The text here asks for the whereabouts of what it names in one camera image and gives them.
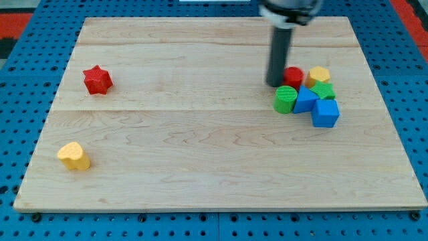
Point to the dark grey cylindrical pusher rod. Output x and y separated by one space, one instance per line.
280 43

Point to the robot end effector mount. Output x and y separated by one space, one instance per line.
289 13

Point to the green star block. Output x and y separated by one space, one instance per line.
324 90

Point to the red star block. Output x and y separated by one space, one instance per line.
97 80

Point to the red cylinder block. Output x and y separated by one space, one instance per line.
293 76

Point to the yellow hexagon block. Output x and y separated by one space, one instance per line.
315 74

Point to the green cylinder block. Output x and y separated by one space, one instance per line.
285 99

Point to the blue triangle block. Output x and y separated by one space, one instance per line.
305 100

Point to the blue cube block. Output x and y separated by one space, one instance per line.
325 113

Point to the wooden board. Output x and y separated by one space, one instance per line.
189 125

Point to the yellow heart block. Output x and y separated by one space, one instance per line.
73 156

